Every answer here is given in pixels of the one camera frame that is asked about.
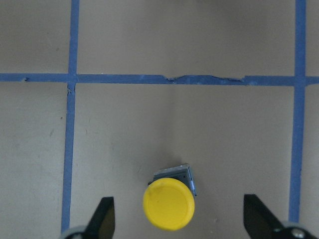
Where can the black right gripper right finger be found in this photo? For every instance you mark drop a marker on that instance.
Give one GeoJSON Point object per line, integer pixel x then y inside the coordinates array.
{"type": "Point", "coordinates": [260, 222]}

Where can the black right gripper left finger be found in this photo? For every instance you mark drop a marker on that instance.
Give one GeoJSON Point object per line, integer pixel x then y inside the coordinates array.
{"type": "Point", "coordinates": [102, 223]}

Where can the yellow push button switch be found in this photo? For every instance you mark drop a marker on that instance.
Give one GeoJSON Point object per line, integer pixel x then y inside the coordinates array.
{"type": "Point", "coordinates": [168, 201]}

